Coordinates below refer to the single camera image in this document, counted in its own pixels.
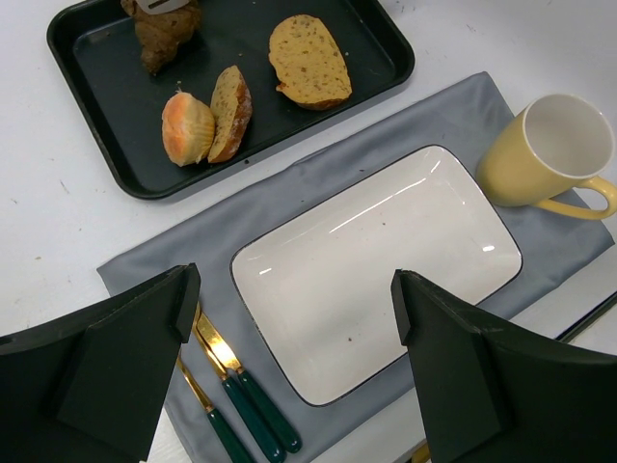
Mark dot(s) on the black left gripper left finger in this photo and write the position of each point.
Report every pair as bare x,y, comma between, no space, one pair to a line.
89,386

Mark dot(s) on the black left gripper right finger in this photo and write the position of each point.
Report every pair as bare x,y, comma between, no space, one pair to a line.
492,391

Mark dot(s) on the brown chocolate croissant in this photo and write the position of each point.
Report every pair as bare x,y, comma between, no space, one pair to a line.
161,35

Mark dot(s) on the silver metal tongs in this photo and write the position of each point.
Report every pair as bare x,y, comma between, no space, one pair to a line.
155,7

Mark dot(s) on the round pale bread roll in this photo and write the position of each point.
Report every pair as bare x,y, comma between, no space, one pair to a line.
188,129

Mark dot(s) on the brown crusted bread wedge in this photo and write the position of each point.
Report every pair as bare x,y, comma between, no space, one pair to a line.
231,105

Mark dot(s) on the tan seeded bread slice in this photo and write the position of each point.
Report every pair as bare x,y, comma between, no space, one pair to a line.
308,63

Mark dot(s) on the white rectangular plate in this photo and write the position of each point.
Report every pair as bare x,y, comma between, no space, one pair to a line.
318,286

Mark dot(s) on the yellow ceramic mug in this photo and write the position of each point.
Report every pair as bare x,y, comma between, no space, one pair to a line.
558,142

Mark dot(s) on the gold fork green handle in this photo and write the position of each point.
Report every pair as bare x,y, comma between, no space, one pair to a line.
234,447

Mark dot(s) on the gold knife green handle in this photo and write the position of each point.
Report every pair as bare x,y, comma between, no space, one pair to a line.
272,431

